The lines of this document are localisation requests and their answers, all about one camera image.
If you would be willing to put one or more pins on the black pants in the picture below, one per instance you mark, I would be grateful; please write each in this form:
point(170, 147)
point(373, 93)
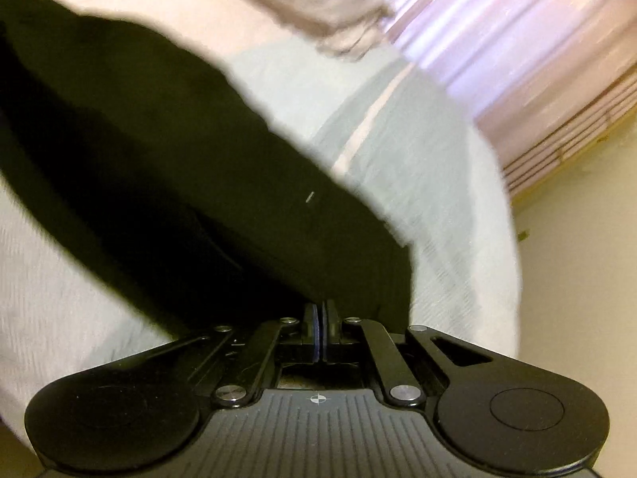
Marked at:
point(149, 159)

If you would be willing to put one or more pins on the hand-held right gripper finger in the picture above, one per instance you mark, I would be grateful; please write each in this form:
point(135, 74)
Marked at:
point(317, 331)
point(326, 331)

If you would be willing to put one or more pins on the beige folded towel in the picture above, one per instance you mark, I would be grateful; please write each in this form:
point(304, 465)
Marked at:
point(338, 10)

